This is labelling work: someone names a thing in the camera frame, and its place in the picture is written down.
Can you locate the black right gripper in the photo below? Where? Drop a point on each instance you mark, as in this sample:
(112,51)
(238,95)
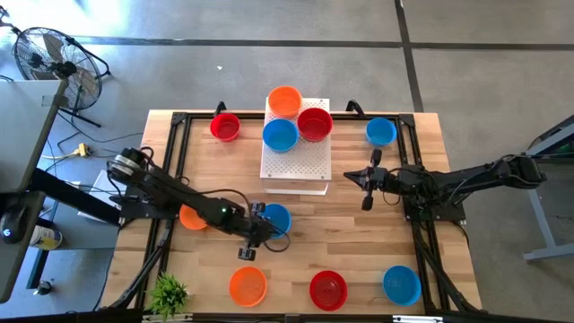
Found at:
(389,179)

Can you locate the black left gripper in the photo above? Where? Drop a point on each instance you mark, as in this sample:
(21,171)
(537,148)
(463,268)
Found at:
(237,226)

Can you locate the blue plastic mini bowl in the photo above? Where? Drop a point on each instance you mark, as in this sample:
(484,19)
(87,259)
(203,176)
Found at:
(402,285)
(381,132)
(280,136)
(280,217)

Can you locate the orange plastic mini bowl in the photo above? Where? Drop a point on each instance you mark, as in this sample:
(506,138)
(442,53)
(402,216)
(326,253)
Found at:
(190,220)
(248,287)
(285,102)

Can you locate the red plastic mini bowl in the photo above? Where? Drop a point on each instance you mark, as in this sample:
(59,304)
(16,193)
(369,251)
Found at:
(315,124)
(328,290)
(225,128)

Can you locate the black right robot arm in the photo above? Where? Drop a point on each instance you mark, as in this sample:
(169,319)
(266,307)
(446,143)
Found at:
(471,179)

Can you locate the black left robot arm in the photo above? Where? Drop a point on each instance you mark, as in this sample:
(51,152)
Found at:
(179,193)

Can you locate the white perforated metal shelf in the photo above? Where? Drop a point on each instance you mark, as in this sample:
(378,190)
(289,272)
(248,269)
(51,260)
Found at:
(296,168)

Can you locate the small green artificial plant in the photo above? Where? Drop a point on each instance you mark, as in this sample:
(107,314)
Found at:
(168,296)

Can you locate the white sheet on floor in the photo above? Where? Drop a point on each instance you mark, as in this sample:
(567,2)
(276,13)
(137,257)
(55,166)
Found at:
(96,187)

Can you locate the yellow power plug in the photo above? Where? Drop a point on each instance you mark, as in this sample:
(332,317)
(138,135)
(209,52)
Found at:
(82,150)

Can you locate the white and yellow can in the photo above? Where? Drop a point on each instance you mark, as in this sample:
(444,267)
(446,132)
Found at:
(45,238)

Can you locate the black caster wheel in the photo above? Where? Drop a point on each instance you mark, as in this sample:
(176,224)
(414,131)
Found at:
(43,287)

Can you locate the black computer mouse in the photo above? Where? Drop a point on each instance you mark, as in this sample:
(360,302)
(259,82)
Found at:
(13,220)

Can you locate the dark grey desk top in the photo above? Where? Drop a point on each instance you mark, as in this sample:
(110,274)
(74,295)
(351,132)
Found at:
(9,269)

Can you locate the black floor fan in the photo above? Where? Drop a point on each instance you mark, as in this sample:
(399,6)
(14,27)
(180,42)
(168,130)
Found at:
(63,69)

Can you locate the light grey flat panel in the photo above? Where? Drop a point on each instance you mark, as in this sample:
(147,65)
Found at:
(22,134)

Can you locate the silver metal bracket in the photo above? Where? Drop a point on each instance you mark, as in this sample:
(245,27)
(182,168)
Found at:
(179,317)
(417,319)

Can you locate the grey metal table frame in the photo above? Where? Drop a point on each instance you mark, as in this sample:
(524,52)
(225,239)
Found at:
(536,208)

